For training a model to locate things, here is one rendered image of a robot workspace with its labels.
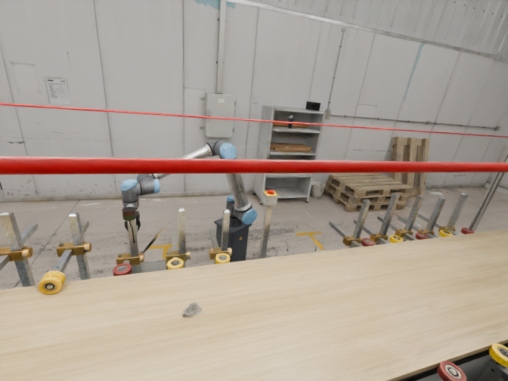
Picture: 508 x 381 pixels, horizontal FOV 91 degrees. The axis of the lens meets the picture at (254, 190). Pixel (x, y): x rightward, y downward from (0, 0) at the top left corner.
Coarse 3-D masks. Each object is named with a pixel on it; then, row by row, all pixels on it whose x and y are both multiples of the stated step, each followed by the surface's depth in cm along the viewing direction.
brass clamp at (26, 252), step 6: (24, 246) 120; (0, 252) 115; (6, 252) 115; (12, 252) 116; (18, 252) 116; (24, 252) 118; (30, 252) 121; (12, 258) 117; (18, 258) 117; (24, 258) 119
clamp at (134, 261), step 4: (140, 252) 140; (124, 256) 135; (128, 256) 136; (140, 256) 137; (116, 260) 133; (120, 260) 133; (132, 260) 136; (136, 260) 136; (140, 260) 137; (116, 264) 134; (132, 264) 136; (136, 264) 137; (140, 264) 138
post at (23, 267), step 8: (0, 216) 109; (8, 216) 110; (8, 224) 111; (16, 224) 115; (8, 232) 112; (16, 232) 114; (8, 240) 114; (16, 240) 115; (16, 248) 116; (16, 264) 119; (24, 264) 120; (24, 272) 122; (24, 280) 123; (32, 280) 126
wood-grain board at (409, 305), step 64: (320, 256) 148; (384, 256) 155; (448, 256) 162; (0, 320) 92; (64, 320) 95; (128, 320) 97; (192, 320) 100; (256, 320) 103; (320, 320) 106; (384, 320) 110; (448, 320) 113
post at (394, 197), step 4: (392, 196) 182; (396, 196) 179; (392, 200) 182; (396, 200) 181; (392, 204) 182; (396, 204) 182; (388, 208) 186; (392, 208) 183; (388, 212) 186; (392, 212) 185; (388, 216) 186; (384, 220) 189; (388, 220) 187; (384, 224) 189; (388, 224) 188; (384, 228) 190; (388, 228) 190; (380, 232) 193; (384, 232) 191; (376, 244) 197
